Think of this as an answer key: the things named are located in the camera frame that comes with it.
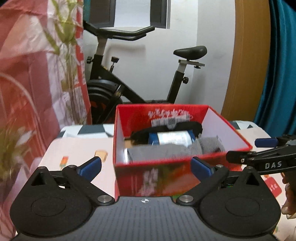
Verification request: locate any teal blue curtain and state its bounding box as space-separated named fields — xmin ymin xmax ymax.
xmin=254 ymin=1 xmax=295 ymax=137

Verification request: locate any red strawberry cardboard box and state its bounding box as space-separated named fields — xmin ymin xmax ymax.
xmin=113 ymin=104 xmax=252 ymax=197

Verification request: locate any dark framed window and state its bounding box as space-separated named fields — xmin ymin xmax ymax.
xmin=83 ymin=0 xmax=171 ymax=29

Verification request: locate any brown wooden door frame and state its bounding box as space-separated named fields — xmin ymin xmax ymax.
xmin=221 ymin=1 xmax=271 ymax=121

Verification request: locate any grey knitted cloth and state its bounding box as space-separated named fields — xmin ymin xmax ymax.
xmin=123 ymin=137 xmax=225 ymax=164

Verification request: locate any black blue item in box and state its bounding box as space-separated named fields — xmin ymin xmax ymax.
xmin=128 ymin=121 xmax=203 ymax=147

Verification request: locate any red floral backdrop cloth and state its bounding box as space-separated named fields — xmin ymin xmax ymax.
xmin=1 ymin=1 xmax=91 ymax=240

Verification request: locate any person's right hand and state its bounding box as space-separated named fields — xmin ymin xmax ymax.
xmin=281 ymin=173 xmax=295 ymax=219

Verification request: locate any black exercise bike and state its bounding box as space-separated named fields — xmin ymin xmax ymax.
xmin=82 ymin=19 xmax=208 ymax=126

